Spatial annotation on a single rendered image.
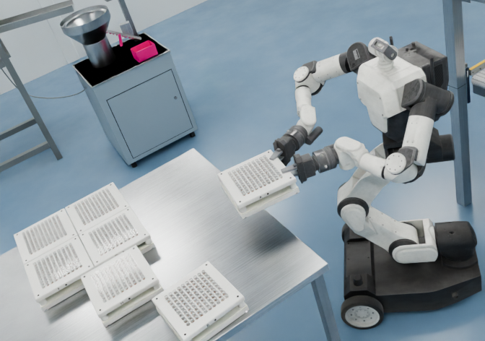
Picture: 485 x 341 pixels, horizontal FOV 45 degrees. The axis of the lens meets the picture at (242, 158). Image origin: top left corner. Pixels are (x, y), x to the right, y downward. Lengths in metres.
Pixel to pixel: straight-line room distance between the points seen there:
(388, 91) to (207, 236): 0.91
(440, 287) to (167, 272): 1.29
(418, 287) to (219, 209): 1.03
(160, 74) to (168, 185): 1.75
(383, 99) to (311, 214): 1.48
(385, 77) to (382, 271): 1.08
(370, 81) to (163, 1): 5.10
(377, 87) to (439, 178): 1.52
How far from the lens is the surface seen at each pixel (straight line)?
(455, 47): 2.96
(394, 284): 2.94
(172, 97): 4.47
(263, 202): 2.23
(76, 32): 4.32
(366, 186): 2.66
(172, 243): 2.43
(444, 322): 3.01
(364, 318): 2.96
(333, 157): 2.27
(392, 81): 2.28
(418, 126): 2.16
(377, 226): 2.82
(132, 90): 4.34
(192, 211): 2.55
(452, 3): 2.86
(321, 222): 3.56
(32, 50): 6.96
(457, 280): 2.94
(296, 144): 2.43
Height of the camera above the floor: 2.39
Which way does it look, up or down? 34 degrees down
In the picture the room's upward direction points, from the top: 18 degrees counter-clockwise
